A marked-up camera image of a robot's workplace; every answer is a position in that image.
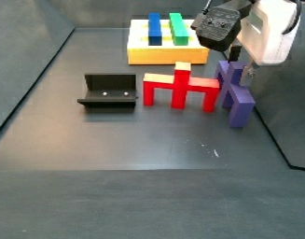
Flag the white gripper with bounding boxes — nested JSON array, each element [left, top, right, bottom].
[[228, 0, 302, 87]]

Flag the yellow slotted board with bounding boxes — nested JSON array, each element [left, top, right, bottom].
[[127, 20, 210, 65]]

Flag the green bar block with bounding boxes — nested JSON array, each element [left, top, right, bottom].
[[170, 13, 190, 46]]

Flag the red three-legged block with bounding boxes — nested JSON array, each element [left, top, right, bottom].
[[143, 62, 220, 112]]

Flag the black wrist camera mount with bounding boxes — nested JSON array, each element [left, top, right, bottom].
[[191, 0, 254, 51]]

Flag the black angle bracket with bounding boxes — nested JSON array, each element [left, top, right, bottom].
[[78, 73, 138, 107]]

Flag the purple three-legged block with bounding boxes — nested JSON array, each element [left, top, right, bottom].
[[215, 61, 256, 128]]

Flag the blue bar block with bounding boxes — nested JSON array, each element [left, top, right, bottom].
[[148, 12, 163, 46]]

